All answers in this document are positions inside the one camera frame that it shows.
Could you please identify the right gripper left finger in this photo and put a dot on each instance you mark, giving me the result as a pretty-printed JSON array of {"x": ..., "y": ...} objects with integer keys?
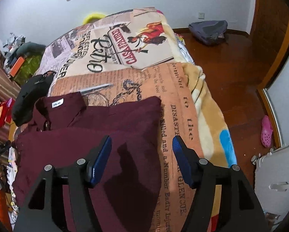
[{"x": 97, "y": 161}]

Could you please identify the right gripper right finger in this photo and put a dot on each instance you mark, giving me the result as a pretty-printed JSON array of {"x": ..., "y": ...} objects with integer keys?
[{"x": 187, "y": 160}]

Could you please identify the orange sleeve forearm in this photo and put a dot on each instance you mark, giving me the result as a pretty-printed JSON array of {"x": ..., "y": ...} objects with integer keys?
[{"x": 4, "y": 216}]

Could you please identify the red plush toy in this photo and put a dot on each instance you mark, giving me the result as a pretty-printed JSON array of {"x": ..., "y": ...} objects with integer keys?
[{"x": 5, "y": 112}]

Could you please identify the striped maroon curtain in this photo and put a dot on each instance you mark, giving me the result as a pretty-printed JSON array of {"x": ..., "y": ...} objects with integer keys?
[{"x": 0, "y": 89}]

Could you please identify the orange box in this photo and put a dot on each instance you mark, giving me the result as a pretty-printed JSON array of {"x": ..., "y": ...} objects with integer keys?
[{"x": 17, "y": 65}]

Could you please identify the pink croc shoe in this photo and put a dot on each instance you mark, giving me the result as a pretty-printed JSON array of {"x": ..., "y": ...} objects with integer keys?
[{"x": 266, "y": 132}]

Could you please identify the grey neck pillow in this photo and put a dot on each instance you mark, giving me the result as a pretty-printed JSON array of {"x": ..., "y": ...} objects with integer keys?
[{"x": 28, "y": 49}]

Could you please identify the newspaper print blanket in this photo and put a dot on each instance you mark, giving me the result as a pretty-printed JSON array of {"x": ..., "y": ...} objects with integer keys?
[{"x": 134, "y": 55}]

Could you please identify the grey backpack on floor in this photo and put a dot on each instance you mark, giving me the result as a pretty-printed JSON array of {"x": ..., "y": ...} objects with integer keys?
[{"x": 209, "y": 32}]

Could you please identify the yellow pillow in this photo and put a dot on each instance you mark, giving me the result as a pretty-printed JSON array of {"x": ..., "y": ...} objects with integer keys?
[{"x": 93, "y": 17}]

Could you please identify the wooden door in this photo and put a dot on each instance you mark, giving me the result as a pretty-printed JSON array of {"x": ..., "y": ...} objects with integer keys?
[{"x": 270, "y": 37}]

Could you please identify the wall power socket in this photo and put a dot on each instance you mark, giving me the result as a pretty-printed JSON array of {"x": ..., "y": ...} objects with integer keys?
[{"x": 201, "y": 15}]

